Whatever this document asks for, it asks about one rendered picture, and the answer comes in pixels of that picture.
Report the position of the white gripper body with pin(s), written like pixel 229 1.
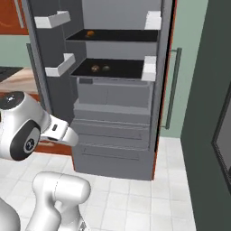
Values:
pixel 70 137

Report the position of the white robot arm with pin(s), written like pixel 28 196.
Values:
pixel 21 126

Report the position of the grey fridge crisper drawer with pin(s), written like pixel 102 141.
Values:
pixel 111 112
pixel 114 93

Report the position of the black fridge shelf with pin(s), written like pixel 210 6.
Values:
pixel 126 35
pixel 123 68

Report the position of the grey left fridge door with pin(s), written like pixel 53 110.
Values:
pixel 49 39

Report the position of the orange-edged right fridge door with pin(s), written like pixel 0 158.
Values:
pixel 167 90

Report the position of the grey open fridge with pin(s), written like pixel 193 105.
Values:
pixel 120 13

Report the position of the grey freezer drawer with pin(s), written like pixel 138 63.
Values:
pixel 114 162
pixel 111 129

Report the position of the white door bin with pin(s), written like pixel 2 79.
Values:
pixel 51 20
pixel 153 20
pixel 149 69
pixel 61 65

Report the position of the brown round food item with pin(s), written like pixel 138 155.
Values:
pixel 95 69

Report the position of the black hob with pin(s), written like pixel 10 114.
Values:
pixel 7 72

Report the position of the orange-brown food item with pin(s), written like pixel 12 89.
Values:
pixel 90 33

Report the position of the dark green tall cabinet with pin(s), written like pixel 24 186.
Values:
pixel 198 120

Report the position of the dark built-in oven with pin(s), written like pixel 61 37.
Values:
pixel 224 141

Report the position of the orange wall cupboard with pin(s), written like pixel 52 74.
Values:
pixel 9 18

